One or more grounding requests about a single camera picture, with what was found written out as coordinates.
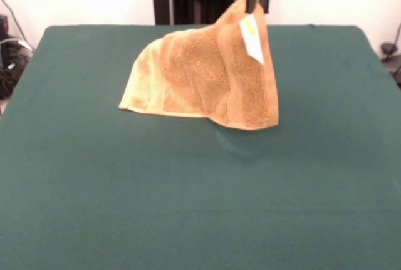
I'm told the grey chair base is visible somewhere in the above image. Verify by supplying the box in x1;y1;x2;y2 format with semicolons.
380;41;401;86

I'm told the dark green table cloth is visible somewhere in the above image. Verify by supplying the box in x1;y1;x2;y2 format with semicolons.
0;24;401;270

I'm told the black equipment with cables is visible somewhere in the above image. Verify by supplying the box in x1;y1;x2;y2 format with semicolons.
0;14;35;100

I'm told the tan terry towel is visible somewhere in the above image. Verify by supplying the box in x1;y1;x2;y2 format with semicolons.
118;0;279;130

